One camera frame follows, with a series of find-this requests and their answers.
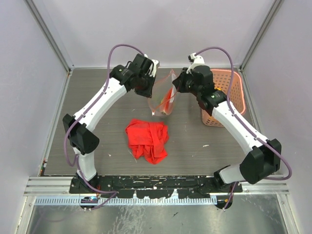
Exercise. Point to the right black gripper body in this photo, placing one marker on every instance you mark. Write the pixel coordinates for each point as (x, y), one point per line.
(186, 84)

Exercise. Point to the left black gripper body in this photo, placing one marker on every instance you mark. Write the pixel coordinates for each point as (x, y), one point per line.
(145, 86)

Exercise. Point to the pink plastic basket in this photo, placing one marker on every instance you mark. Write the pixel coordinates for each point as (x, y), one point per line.
(221, 79)

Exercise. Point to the clear zip bag orange zipper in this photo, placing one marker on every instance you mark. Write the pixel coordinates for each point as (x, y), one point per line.
(164, 95)

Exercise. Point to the watermelon slice toy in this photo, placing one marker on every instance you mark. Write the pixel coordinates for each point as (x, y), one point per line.
(167, 105)

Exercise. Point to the green custard apple toy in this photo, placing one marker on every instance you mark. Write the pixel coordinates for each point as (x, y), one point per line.
(159, 100)

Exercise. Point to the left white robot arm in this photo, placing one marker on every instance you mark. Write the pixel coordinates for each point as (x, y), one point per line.
(80, 126)

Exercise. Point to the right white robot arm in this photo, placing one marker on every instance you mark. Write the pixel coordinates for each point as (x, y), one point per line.
(262, 155)

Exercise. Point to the red crumpled cloth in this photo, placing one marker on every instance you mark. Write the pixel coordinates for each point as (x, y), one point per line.
(147, 139)

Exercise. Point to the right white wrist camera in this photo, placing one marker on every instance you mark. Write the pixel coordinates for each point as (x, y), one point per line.
(195, 60)

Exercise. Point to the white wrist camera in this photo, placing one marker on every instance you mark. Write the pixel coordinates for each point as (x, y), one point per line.
(195, 60)
(150, 67)

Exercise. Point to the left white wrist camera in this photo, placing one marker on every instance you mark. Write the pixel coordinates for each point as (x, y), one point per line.
(150, 67)

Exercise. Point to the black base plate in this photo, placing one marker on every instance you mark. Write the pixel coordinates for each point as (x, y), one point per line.
(186, 186)

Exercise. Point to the slotted cable duct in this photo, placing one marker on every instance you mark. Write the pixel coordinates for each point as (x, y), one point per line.
(87, 200)

